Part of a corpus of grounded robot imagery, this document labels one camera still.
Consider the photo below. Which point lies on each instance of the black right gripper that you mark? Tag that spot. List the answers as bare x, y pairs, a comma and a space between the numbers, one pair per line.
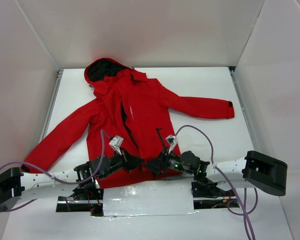
161, 161

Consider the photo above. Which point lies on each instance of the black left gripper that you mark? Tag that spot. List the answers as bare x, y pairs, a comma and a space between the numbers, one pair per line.
126, 160

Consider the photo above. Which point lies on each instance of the red hooded jacket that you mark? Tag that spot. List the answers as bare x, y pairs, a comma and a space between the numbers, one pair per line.
128, 104

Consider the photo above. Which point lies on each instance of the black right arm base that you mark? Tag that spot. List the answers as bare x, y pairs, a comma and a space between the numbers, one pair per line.
211, 197

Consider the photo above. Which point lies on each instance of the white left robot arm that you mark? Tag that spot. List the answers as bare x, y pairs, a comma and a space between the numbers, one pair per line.
79, 183

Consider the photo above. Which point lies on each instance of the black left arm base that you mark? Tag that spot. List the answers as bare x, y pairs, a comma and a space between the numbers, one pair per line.
83, 200

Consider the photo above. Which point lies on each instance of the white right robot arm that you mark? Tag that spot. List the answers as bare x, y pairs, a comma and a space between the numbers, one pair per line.
255, 170

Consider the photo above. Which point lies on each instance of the reflective foil sheet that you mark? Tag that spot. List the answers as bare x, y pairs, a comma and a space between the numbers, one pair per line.
150, 198

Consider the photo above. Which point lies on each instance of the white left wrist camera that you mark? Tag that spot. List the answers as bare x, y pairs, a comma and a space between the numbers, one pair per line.
115, 143

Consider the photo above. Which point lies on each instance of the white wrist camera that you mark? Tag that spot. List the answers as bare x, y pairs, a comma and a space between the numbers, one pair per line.
115, 143
172, 141

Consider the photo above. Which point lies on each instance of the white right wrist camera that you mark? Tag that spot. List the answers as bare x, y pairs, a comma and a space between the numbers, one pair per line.
172, 141

